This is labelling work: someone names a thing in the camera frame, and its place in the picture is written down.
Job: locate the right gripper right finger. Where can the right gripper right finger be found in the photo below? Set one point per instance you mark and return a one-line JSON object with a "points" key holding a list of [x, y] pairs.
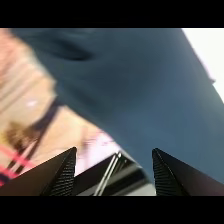
{"points": [[181, 176]]}

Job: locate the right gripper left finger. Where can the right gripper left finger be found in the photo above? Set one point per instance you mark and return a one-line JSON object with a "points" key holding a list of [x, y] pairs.
{"points": [[50, 176]]}

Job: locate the blue T-shirt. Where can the blue T-shirt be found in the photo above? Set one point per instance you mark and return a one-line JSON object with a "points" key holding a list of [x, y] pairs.
{"points": [[143, 90]]}

